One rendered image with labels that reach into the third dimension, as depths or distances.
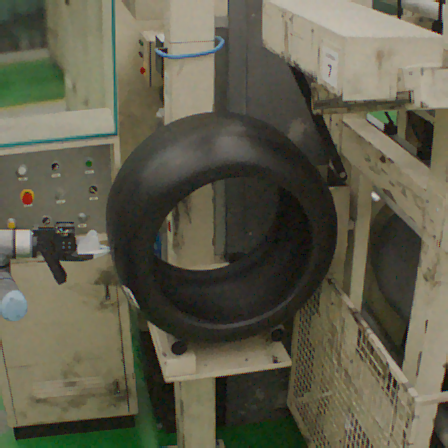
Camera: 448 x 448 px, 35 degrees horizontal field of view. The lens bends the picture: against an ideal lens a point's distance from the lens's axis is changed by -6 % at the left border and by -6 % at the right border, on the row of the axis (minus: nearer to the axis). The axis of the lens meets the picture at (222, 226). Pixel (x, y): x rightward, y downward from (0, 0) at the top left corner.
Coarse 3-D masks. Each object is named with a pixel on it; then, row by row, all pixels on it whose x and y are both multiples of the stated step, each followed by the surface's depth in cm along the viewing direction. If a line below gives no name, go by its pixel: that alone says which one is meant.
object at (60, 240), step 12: (36, 228) 184; (48, 228) 186; (60, 228) 188; (72, 228) 189; (36, 240) 185; (48, 240) 186; (60, 240) 185; (72, 240) 186; (36, 252) 185; (60, 252) 186; (72, 252) 188
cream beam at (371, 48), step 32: (288, 0) 197; (320, 0) 199; (288, 32) 182; (320, 32) 161; (352, 32) 152; (384, 32) 154; (416, 32) 156; (320, 64) 163; (352, 64) 151; (384, 64) 152; (352, 96) 154; (384, 96) 155
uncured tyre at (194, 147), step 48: (144, 144) 192; (192, 144) 178; (240, 144) 179; (288, 144) 186; (144, 192) 178; (288, 192) 216; (144, 240) 180; (288, 240) 221; (336, 240) 197; (144, 288) 186; (192, 288) 221; (240, 288) 223; (288, 288) 213; (192, 336) 196; (240, 336) 199
